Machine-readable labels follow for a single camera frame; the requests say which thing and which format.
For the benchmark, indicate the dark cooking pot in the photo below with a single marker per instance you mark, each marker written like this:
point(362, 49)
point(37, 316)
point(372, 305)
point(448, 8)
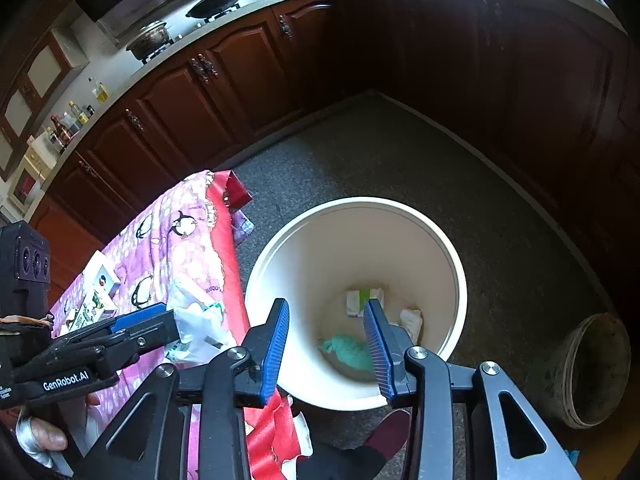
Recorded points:
point(147, 40)

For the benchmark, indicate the person's left hand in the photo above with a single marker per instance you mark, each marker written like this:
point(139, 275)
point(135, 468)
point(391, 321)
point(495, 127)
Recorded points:
point(42, 435)

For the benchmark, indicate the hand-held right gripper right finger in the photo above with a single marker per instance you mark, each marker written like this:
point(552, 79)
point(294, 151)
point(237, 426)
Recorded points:
point(377, 355)

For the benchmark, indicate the cream storage box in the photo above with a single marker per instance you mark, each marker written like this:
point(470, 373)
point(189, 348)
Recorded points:
point(40, 152)

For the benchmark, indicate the red tablecloth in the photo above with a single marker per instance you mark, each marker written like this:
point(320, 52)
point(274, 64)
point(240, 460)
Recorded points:
point(225, 240)

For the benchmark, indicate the person's foot in maroon sock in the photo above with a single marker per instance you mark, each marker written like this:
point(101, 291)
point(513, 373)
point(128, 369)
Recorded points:
point(390, 435)

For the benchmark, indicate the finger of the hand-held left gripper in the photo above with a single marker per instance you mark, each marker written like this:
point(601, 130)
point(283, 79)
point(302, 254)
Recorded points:
point(142, 316)
point(147, 342)

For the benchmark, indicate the dark wooden base cabinets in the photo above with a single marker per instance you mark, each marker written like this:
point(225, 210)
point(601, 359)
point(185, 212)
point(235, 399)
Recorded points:
point(350, 75)

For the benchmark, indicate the gas stove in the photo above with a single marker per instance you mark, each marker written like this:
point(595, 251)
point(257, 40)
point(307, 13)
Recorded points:
point(195, 25)

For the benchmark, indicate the yellow oil bottle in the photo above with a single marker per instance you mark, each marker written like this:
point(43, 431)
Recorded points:
point(100, 91)

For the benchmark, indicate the white packet with green label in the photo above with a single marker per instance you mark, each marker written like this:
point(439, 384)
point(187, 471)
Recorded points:
point(357, 302)

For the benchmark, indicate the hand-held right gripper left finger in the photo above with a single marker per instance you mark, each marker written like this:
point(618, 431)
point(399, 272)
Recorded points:
point(276, 355)

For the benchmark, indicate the white plastic bag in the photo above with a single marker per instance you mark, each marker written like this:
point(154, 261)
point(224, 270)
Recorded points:
point(197, 320)

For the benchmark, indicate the white tissue packet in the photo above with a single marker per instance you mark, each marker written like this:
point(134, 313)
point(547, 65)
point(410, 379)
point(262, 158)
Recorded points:
point(412, 322)

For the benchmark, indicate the white box with round logo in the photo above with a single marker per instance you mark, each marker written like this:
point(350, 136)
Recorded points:
point(102, 275)

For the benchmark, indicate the wooden wall cabinet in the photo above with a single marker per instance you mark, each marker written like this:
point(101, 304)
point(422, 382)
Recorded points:
point(30, 95)

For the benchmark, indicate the white plastic bucket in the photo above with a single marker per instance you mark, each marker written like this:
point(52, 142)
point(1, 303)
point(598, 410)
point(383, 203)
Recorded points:
point(310, 270)

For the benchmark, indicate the white box yellow-green label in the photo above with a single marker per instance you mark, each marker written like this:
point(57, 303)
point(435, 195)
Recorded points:
point(87, 312)

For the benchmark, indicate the green cloth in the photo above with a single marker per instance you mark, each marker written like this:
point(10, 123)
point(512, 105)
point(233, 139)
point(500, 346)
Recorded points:
point(350, 352)

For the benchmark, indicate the group of condiment bottles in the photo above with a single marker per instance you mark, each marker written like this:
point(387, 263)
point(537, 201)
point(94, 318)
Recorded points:
point(67, 127)

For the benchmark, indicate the pink penguin printed towel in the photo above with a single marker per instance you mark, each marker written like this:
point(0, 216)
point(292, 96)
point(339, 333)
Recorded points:
point(160, 240)

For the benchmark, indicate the person's black trouser leg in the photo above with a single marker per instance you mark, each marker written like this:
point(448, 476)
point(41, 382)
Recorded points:
point(345, 465)

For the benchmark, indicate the dirty grey bucket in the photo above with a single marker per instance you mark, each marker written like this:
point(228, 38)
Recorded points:
point(590, 370)

